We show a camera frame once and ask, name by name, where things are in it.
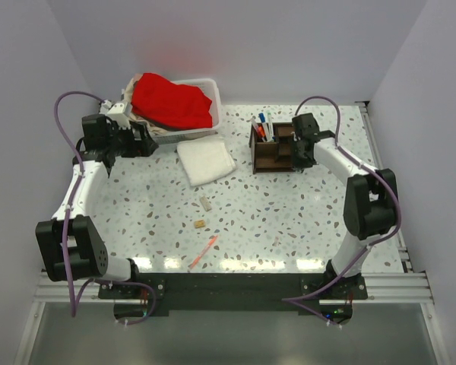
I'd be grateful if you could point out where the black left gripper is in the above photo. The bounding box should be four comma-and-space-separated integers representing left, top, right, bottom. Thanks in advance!
106, 122, 158, 159

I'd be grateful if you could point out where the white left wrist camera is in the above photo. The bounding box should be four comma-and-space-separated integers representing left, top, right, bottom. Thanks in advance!
99, 100, 132, 125

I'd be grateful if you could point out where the red cloth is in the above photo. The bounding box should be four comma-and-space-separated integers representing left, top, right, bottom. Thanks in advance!
131, 73, 213, 131

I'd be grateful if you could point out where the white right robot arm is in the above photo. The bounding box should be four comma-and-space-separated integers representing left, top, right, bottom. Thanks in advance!
290, 113, 401, 299

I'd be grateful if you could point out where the orange pink pen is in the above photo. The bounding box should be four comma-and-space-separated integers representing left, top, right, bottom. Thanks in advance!
188, 235, 218, 271

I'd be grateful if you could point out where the green capped white marker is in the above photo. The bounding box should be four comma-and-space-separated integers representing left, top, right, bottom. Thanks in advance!
266, 112, 275, 141

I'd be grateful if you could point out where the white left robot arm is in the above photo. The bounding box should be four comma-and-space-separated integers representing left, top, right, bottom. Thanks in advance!
35, 114, 158, 298

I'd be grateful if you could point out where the brown wooden desk organizer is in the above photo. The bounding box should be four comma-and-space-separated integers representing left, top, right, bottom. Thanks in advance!
249, 123, 297, 174

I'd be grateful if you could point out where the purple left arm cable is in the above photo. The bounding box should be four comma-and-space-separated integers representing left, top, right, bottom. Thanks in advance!
52, 90, 160, 326

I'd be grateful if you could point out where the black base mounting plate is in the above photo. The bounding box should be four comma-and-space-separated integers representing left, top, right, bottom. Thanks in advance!
97, 271, 366, 318

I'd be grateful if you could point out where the white plastic basket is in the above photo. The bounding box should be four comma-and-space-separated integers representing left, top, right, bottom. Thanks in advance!
150, 78, 221, 144

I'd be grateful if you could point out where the beige eraser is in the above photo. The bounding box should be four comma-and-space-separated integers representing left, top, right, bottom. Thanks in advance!
200, 196, 212, 211

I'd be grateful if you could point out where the blue capped white marker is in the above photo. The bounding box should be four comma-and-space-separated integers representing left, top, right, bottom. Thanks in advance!
258, 113, 271, 142

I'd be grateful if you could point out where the black orange highlighter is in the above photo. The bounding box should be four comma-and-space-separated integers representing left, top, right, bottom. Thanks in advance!
257, 126, 265, 139

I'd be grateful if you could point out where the folded white towel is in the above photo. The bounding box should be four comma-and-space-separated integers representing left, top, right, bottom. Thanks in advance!
176, 135, 236, 187

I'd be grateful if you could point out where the beige cloth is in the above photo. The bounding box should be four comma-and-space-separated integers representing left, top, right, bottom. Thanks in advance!
121, 73, 168, 135

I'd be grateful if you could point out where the red clear pen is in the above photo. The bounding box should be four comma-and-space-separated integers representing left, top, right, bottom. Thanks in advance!
250, 117, 264, 141

